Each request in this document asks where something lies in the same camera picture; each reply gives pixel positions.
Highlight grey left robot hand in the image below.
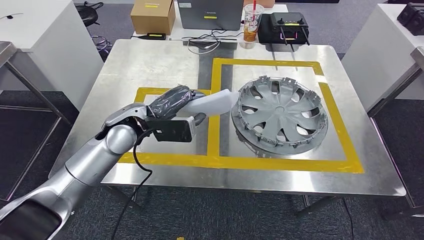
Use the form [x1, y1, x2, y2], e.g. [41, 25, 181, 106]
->
[147, 85, 207, 127]

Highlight white plastic body part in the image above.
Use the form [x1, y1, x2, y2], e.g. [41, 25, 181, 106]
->
[175, 88, 240, 118]

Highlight steel workbench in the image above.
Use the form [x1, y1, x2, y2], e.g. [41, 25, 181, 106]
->
[48, 39, 408, 219]

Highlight yellow workbench tape outline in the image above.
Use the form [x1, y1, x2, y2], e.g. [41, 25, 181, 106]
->
[117, 57, 365, 174]

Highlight white table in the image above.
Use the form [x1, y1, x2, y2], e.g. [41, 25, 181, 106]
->
[131, 3, 290, 43]
[341, 3, 424, 113]
[0, 0, 105, 112]

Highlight brown cardboard box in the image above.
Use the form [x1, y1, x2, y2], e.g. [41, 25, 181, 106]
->
[130, 0, 177, 36]

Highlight grey laptop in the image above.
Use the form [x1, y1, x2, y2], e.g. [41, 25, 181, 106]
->
[176, 0, 245, 32]

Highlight plastic drink cup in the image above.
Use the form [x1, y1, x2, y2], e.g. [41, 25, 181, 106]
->
[242, 0, 266, 44]

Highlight grey wheel hubcap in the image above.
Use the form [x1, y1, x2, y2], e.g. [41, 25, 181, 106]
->
[230, 75, 329, 156]

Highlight black swivel chair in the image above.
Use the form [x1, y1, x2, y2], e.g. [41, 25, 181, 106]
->
[74, 1, 114, 63]

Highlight black remote controller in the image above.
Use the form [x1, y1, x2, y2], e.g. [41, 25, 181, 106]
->
[257, 12, 312, 47]

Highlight steel table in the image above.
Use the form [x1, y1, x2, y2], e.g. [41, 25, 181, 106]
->
[366, 46, 424, 219]
[0, 41, 72, 202]

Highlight black equipment case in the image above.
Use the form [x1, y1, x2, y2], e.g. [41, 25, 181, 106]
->
[396, 2, 424, 36]

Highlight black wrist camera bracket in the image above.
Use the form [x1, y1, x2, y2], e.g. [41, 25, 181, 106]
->
[130, 114, 158, 134]

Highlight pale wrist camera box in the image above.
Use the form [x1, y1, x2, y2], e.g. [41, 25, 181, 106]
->
[152, 115, 197, 144]

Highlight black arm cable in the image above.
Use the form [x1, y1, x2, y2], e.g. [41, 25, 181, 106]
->
[109, 128, 154, 240]

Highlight tangled desk cables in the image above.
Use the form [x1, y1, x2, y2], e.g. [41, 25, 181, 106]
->
[181, 29, 245, 56]

